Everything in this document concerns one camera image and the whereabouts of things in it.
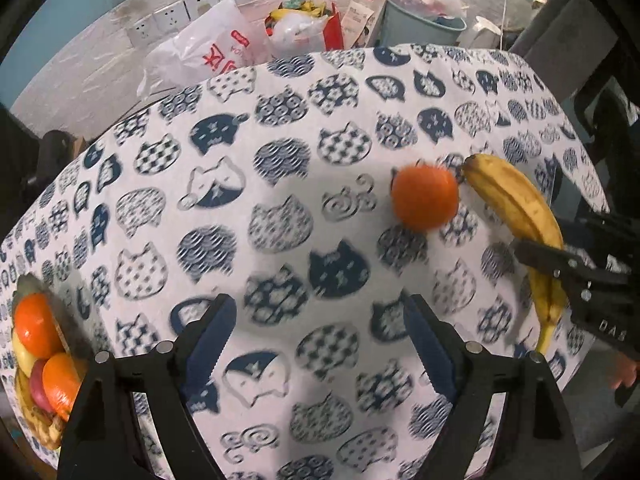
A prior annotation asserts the yellow banana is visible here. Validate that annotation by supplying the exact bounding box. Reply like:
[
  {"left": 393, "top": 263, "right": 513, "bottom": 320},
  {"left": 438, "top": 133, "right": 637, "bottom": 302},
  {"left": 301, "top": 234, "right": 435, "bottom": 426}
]
[
  {"left": 15, "top": 370, "right": 66, "bottom": 451},
  {"left": 462, "top": 154, "right": 567, "bottom": 354}
]

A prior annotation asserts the large orange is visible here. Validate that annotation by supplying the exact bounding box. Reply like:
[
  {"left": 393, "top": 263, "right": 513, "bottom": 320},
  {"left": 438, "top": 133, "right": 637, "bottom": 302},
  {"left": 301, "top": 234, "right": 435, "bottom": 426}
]
[{"left": 14, "top": 292, "right": 63, "bottom": 359}]

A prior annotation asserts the large red apple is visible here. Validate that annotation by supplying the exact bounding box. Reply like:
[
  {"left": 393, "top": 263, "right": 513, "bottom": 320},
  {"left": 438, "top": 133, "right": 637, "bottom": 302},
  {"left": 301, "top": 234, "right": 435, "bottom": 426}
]
[{"left": 28, "top": 360, "right": 55, "bottom": 415}]

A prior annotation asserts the green pear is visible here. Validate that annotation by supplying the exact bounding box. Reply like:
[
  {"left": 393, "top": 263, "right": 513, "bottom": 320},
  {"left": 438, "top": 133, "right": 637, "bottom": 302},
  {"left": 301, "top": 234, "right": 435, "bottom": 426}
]
[{"left": 12, "top": 330, "right": 38, "bottom": 378}]

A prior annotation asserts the person right hand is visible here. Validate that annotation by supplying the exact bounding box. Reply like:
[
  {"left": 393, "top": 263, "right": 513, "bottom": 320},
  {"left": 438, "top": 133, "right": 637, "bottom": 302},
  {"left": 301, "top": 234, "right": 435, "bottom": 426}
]
[{"left": 612, "top": 353, "right": 640, "bottom": 389}]

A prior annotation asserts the green glass plate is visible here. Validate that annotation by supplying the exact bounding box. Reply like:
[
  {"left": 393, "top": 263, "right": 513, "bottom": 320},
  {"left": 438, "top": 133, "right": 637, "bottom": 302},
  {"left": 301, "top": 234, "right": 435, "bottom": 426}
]
[{"left": 8, "top": 272, "right": 97, "bottom": 453}]

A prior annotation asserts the blue trash bin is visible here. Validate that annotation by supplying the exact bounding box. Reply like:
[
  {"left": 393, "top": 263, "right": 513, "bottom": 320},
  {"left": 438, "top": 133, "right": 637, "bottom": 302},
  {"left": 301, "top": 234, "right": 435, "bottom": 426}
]
[{"left": 376, "top": 0, "right": 468, "bottom": 47}]

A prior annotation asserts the black chair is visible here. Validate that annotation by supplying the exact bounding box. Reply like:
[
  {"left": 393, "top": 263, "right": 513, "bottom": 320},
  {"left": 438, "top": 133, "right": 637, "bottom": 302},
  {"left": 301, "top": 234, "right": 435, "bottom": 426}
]
[{"left": 0, "top": 105, "right": 88, "bottom": 238}]

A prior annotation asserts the cat pattern tablecloth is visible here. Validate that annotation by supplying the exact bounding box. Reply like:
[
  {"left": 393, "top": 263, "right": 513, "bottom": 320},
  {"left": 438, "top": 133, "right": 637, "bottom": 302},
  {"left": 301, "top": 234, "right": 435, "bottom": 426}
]
[{"left": 1, "top": 44, "right": 606, "bottom": 479}]

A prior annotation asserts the white plastic bag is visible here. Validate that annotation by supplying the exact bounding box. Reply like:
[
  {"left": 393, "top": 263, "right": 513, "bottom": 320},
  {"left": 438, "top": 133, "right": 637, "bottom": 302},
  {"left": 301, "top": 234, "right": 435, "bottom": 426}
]
[{"left": 137, "top": 0, "right": 270, "bottom": 100}]

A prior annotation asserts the white wall socket strip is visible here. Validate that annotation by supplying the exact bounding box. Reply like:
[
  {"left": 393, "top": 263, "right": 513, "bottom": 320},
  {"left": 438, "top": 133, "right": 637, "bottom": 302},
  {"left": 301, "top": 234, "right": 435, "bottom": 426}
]
[{"left": 127, "top": 0, "right": 250, "bottom": 48}]

